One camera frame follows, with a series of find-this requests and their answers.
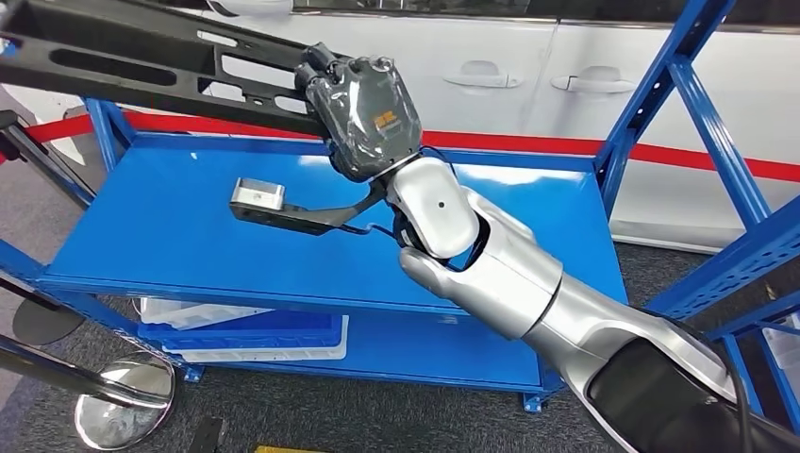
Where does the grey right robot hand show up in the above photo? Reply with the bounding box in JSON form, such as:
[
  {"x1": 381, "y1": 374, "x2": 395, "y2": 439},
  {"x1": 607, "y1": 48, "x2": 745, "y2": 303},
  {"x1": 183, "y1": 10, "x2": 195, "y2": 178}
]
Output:
[{"x1": 293, "y1": 42, "x2": 425, "y2": 184}]

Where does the long black plastic part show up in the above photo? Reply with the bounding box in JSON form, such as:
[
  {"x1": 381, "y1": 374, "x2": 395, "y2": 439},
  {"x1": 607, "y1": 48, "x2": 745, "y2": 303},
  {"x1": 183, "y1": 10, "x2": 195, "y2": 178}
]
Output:
[{"x1": 0, "y1": 0, "x2": 329, "y2": 139}]

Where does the white car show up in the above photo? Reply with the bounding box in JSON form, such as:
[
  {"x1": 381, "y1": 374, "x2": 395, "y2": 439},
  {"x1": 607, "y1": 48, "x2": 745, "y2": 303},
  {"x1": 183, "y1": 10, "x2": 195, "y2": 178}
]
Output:
[{"x1": 18, "y1": 0, "x2": 800, "y2": 255}]

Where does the blue plastic crate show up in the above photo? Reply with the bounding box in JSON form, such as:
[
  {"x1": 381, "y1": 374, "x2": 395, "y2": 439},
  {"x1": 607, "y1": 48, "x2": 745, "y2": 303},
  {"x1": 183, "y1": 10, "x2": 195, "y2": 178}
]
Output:
[{"x1": 137, "y1": 310, "x2": 343, "y2": 351}]

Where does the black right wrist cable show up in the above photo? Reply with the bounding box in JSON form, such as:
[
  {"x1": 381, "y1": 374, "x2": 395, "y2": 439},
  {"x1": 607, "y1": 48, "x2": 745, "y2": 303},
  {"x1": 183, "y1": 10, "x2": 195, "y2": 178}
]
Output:
[{"x1": 337, "y1": 144, "x2": 482, "y2": 274}]

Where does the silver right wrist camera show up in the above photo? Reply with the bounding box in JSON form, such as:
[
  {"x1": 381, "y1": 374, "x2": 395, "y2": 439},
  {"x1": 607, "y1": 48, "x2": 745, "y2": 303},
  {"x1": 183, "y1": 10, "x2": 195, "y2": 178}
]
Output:
[{"x1": 227, "y1": 176, "x2": 389, "y2": 238}]

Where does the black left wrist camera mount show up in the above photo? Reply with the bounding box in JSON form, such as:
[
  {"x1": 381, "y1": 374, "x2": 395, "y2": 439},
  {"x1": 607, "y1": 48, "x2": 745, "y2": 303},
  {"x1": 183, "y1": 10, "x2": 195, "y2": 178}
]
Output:
[{"x1": 187, "y1": 416, "x2": 227, "y2": 453}]

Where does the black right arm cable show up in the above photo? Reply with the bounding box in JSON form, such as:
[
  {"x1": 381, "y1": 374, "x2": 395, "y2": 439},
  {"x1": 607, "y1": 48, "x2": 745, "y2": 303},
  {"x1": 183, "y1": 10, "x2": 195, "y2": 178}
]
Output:
[{"x1": 677, "y1": 315, "x2": 755, "y2": 453}]

